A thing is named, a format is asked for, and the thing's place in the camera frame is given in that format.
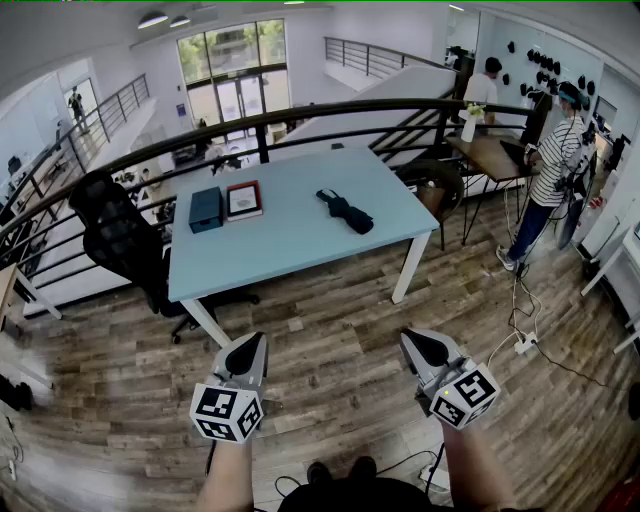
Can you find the dark teal box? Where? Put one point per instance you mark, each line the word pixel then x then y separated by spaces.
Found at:
pixel 205 210

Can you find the round ceiling lamp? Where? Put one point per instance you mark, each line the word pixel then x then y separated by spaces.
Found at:
pixel 180 22
pixel 153 21

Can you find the white power strip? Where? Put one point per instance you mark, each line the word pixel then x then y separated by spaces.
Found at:
pixel 526 344
pixel 435 479

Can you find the red book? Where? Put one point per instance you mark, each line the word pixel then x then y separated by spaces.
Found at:
pixel 244 200

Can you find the black umbrella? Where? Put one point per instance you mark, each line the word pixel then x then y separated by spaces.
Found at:
pixel 350 215

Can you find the person's right shoe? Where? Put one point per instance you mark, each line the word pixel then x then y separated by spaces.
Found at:
pixel 363 469

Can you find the white desk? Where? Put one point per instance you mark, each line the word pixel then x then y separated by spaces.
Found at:
pixel 627 250

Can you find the person's right forearm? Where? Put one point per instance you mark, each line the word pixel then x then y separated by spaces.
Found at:
pixel 475 470

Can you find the black mesh office chair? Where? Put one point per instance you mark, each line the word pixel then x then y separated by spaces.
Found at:
pixel 115 235

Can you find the person's black clothing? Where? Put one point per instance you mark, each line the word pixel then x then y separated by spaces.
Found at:
pixel 350 500

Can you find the grey balcony railing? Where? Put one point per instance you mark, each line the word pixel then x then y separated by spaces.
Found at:
pixel 120 100

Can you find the glass entrance door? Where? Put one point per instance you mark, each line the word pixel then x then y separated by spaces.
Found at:
pixel 235 70

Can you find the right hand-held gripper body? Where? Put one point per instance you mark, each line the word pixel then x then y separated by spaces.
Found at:
pixel 460 395

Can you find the person's left shoe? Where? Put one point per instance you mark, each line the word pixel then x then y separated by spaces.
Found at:
pixel 318 472

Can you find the person's shoe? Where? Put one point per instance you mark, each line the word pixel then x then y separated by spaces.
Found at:
pixel 318 472
pixel 363 469

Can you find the light blue table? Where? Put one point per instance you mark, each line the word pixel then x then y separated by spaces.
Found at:
pixel 300 240

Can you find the group of black wall-mounted items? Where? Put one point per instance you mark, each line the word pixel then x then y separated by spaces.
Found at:
pixel 547 65

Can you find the white vase with flowers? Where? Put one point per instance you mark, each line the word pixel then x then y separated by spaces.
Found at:
pixel 467 131

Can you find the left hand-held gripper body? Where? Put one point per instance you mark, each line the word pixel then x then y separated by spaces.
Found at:
pixel 227 405

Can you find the person's left forearm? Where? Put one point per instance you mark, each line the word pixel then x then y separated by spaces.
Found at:
pixel 225 480

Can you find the wooden side table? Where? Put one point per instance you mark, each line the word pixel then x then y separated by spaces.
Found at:
pixel 485 155

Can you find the round dark wicker chair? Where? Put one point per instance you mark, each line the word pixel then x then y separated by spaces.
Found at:
pixel 450 185

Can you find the black metal railing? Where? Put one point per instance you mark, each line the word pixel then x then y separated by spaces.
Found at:
pixel 262 145

